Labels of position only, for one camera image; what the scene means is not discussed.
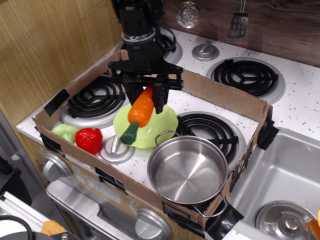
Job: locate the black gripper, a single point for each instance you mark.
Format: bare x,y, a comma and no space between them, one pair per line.
162,77

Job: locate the orange toy carrot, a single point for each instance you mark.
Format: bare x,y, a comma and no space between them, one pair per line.
139,115

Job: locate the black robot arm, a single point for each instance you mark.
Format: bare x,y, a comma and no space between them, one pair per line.
139,16

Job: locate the light green plastic plate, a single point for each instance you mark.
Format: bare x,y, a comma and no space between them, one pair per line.
160,127

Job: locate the front left black burner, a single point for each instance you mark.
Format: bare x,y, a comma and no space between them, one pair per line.
96,105

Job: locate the silver front stove knob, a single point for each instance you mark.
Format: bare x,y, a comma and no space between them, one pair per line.
114,152

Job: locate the silver stove knob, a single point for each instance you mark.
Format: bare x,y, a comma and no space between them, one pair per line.
205,52
114,152

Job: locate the front right black burner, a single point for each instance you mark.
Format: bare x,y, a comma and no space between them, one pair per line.
216,129

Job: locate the silver back stove knob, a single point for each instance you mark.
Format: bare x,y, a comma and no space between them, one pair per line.
205,52

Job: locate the red toy strawberry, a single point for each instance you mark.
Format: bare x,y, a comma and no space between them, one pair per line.
89,139

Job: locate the brown cardboard fence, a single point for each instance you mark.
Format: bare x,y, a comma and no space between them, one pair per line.
126,186

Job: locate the hanging silver skimmer ladle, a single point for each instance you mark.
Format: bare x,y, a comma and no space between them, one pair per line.
188,14

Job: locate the green toy broccoli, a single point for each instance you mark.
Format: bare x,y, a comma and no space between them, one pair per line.
65,131

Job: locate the stainless steel pot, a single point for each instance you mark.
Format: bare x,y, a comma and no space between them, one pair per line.
188,170

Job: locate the back right black burner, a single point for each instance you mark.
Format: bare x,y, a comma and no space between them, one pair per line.
253,76

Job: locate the hanging silver slotted spatula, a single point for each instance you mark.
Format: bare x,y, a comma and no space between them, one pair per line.
239,22

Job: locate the left silver oven knob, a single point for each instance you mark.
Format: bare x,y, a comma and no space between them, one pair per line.
55,168

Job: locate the silver oven knob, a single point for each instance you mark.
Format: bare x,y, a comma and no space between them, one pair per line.
151,226
55,168

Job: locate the right silver oven knob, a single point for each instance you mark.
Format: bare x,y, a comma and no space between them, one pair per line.
151,226

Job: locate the silver oven door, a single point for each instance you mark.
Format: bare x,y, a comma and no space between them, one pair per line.
94,218

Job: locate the orange object bottom left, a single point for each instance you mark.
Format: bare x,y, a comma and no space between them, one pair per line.
51,228

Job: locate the silver toy sink basin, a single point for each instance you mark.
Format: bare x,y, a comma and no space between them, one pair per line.
288,170

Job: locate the silver sink drain cover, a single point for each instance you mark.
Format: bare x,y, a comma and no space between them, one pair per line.
284,220

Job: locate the orange object in sink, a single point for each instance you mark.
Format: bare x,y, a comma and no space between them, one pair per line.
314,225

